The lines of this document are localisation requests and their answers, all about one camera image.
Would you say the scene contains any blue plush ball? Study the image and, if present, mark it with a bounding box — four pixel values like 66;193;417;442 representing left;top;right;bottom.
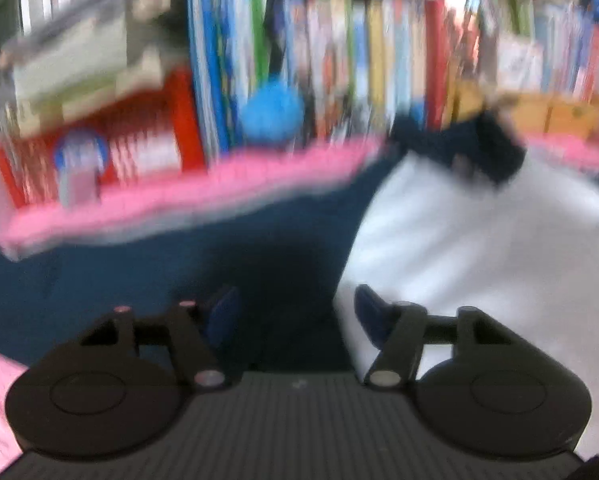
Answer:
238;79;305;146

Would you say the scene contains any pink towel mat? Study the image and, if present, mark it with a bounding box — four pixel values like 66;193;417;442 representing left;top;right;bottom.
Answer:
0;142;599;472

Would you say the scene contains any wooden desk organizer with drawers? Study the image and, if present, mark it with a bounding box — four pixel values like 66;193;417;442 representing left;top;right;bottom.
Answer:
445;80;599;139

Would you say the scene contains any navy and white jacket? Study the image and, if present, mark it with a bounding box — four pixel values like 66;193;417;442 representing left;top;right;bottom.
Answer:
0;116;599;454

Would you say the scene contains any right row of upright books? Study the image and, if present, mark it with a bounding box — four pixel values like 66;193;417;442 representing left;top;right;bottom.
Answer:
425;0;599;128

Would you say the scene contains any stack of paper books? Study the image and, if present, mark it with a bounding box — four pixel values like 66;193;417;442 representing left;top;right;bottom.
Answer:
0;0;185;141

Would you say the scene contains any blue round tag stand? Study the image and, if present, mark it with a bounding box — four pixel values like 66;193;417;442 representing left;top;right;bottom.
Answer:
53;129;109;209

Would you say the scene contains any red plastic crate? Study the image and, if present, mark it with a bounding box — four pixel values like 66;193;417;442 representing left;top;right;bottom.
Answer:
0;67;206;208

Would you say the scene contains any row of upright books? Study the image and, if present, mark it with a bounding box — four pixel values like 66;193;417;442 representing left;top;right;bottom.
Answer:
425;0;599;128
185;0;427;162

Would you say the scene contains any left row of upright books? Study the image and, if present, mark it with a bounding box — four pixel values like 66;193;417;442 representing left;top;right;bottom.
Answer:
185;0;427;162

